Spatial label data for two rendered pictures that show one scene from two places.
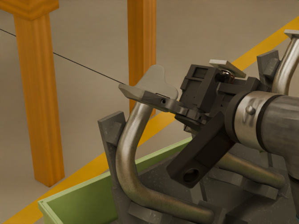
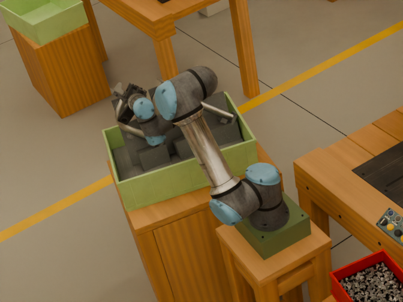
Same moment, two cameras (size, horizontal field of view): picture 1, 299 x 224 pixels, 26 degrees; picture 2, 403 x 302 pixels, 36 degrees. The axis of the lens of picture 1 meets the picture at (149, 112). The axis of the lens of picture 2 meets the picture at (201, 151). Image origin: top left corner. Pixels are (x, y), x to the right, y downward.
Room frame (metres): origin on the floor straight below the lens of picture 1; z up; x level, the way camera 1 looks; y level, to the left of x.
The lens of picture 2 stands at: (-1.09, -1.24, 2.60)
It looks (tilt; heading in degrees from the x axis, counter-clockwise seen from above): 38 degrees down; 26
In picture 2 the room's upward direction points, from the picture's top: 13 degrees counter-clockwise
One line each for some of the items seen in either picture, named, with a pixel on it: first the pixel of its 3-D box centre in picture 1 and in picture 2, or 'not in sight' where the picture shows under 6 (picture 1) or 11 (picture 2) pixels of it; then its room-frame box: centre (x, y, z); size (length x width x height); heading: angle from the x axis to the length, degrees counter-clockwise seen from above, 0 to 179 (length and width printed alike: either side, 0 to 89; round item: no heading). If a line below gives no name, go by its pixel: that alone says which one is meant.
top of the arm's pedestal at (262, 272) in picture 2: not in sight; (271, 237); (0.44, -0.70, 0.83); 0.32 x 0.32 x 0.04; 47
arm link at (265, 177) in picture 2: not in sight; (262, 184); (0.44, -0.69, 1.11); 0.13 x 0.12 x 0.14; 146
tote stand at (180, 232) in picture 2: not in sight; (204, 226); (0.84, -0.21, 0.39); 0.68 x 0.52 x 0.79; 129
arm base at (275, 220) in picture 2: not in sight; (267, 207); (0.44, -0.70, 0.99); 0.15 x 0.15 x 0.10
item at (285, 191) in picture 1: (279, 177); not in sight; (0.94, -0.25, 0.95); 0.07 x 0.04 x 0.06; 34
